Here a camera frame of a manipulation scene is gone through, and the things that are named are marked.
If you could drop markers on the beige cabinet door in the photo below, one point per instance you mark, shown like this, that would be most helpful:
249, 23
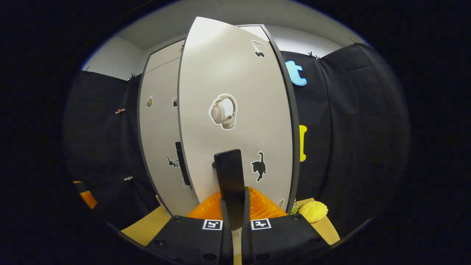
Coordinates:
220, 66
158, 147

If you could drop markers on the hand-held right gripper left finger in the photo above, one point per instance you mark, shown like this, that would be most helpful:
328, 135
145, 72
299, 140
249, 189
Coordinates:
227, 239

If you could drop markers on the yellow plush toy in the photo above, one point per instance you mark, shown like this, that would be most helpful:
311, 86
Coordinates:
313, 212

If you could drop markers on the beige double-door shoe cabinet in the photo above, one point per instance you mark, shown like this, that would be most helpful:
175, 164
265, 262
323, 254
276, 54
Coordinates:
296, 129

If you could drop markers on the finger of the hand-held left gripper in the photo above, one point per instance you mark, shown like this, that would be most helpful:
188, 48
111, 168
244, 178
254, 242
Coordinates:
89, 200

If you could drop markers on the green can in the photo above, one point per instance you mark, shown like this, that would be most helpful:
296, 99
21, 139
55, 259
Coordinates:
295, 209

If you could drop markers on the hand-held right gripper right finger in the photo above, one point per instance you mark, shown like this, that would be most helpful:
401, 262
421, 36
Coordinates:
246, 239

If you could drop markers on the small white box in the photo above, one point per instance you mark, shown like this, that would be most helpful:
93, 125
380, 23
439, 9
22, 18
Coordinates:
162, 206

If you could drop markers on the pink cloth clip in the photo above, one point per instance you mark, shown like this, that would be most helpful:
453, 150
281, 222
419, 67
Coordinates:
120, 110

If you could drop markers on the black backdrop cloth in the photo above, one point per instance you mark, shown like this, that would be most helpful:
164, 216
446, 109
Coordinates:
360, 147

